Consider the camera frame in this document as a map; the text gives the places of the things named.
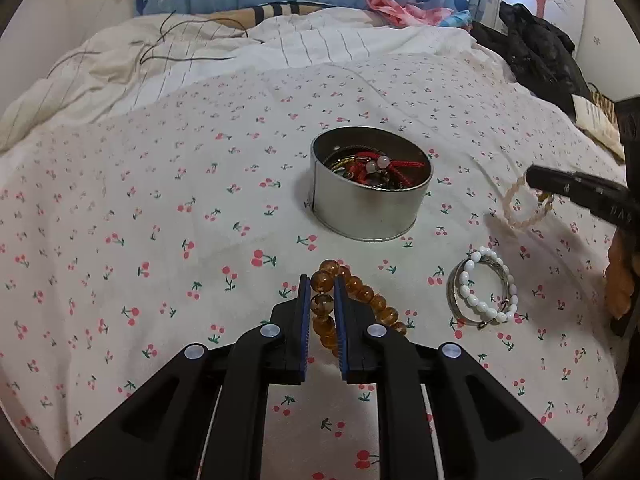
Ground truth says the black cable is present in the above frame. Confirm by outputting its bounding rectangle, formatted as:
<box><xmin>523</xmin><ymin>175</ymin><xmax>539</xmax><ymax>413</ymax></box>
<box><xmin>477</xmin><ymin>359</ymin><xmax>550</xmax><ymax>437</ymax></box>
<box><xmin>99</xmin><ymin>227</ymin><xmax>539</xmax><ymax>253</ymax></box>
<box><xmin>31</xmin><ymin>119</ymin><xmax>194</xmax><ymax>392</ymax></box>
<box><xmin>46</xmin><ymin>8</ymin><xmax>252</xmax><ymax>79</ymax></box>

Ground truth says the white striped duvet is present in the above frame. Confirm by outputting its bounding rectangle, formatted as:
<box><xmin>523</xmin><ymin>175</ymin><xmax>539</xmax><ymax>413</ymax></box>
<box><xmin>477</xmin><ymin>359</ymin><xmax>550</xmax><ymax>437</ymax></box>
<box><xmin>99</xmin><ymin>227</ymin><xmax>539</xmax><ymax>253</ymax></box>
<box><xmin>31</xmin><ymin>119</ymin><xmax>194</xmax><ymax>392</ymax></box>
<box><xmin>1</xmin><ymin>8</ymin><xmax>514</xmax><ymax>152</ymax></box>

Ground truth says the striped tan pillow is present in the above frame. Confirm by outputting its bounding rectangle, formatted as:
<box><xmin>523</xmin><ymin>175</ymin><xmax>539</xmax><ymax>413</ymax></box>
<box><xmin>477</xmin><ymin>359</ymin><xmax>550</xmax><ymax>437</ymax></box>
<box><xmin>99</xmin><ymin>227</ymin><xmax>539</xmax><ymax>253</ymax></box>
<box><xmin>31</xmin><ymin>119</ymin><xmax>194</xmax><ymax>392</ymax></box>
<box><xmin>198</xmin><ymin>1</ymin><xmax>328</xmax><ymax>29</ymax></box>

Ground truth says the pink cloth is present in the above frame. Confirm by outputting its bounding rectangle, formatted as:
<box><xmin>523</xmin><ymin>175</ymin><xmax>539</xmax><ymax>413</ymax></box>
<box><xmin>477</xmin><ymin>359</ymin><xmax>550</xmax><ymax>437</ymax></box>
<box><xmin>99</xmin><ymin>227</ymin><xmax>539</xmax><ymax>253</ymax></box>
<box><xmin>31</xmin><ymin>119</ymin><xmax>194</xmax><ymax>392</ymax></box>
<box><xmin>366</xmin><ymin>0</ymin><xmax>454</xmax><ymax>27</ymax></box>

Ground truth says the right hand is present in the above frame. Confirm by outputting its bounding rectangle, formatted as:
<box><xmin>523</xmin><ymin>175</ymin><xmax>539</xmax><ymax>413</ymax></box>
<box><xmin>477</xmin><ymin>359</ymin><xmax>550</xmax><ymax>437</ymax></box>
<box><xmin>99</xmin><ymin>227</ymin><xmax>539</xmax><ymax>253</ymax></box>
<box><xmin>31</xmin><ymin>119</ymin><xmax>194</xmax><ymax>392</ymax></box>
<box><xmin>605</xmin><ymin>230</ymin><xmax>639</xmax><ymax>320</ymax></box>

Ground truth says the pink bead bracelet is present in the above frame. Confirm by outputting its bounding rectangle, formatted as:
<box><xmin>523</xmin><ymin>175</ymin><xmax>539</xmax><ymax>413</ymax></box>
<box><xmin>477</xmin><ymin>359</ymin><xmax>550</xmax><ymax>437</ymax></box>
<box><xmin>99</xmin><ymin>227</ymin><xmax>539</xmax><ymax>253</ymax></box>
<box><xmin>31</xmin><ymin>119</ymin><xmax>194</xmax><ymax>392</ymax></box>
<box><xmin>501</xmin><ymin>174</ymin><xmax>558</xmax><ymax>231</ymax></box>

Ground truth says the round silver tin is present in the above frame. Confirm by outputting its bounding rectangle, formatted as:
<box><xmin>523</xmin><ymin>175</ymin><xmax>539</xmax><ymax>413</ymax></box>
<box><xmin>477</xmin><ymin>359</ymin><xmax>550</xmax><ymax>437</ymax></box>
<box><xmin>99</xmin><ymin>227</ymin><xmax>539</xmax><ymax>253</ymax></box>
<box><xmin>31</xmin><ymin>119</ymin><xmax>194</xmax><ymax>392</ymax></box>
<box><xmin>308</xmin><ymin>126</ymin><xmax>434</xmax><ymax>242</ymax></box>

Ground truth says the amber bead bracelet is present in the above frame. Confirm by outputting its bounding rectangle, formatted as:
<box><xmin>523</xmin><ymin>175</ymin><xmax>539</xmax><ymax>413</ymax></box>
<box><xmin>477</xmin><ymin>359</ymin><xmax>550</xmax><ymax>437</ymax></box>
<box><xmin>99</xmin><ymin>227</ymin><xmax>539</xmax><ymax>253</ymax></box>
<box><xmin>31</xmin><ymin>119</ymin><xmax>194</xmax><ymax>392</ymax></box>
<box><xmin>309</xmin><ymin>258</ymin><xmax>409</xmax><ymax>360</ymax></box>

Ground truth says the white bead bracelet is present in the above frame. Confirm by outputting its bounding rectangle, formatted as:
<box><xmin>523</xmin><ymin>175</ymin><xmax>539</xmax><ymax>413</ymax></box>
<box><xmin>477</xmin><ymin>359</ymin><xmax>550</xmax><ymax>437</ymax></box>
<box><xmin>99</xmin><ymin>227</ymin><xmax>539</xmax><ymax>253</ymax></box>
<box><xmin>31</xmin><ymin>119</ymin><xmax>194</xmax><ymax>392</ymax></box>
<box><xmin>451</xmin><ymin>245</ymin><xmax>521</xmax><ymax>325</ymax></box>

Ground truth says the cherry print bed sheet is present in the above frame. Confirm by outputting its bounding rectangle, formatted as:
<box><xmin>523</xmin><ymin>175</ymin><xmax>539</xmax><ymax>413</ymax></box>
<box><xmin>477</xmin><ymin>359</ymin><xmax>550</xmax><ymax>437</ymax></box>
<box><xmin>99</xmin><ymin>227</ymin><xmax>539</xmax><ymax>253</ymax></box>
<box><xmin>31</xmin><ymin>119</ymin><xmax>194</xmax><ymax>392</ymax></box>
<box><xmin>1</xmin><ymin>55</ymin><xmax>620</xmax><ymax>470</ymax></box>

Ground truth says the red cord jewelry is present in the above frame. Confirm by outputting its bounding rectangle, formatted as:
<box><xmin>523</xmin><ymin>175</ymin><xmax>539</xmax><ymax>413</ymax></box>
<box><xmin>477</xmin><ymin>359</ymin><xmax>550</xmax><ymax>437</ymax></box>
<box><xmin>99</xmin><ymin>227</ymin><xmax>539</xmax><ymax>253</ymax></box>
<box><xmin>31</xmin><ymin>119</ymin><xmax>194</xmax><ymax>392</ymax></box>
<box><xmin>322</xmin><ymin>145</ymin><xmax>431</xmax><ymax>191</ymax></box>

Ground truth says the silver bangle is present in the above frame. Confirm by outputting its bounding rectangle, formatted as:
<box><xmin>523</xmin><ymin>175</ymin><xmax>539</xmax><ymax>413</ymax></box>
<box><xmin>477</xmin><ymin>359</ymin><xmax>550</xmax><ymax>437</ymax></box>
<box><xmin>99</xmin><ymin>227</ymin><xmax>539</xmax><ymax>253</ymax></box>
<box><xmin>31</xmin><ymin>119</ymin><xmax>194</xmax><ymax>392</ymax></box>
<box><xmin>447</xmin><ymin>247</ymin><xmax>518</xmax><ymax>330</ymax></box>

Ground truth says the black jacket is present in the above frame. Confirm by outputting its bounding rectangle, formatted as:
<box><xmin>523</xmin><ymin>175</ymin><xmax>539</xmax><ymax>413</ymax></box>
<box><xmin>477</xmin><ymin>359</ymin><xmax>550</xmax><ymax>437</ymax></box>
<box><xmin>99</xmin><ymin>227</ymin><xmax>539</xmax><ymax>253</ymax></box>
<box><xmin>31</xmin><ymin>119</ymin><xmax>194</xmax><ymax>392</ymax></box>
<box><xmin>471</xmin><ymin>2</ymin><xmax>591</xmax><ymax>118</ymax></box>

